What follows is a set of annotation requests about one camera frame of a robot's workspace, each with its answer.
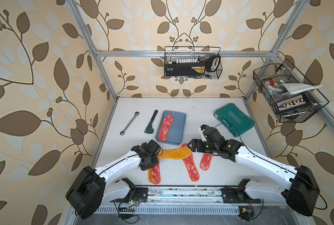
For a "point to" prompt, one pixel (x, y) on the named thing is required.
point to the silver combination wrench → (122, 132)
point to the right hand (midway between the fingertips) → (192, 145)
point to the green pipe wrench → (149, 129)
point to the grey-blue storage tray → (175, 135)
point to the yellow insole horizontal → (175, 153)
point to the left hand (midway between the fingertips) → (155, 163)
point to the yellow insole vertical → (149, 175)
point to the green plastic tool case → (237, 121)
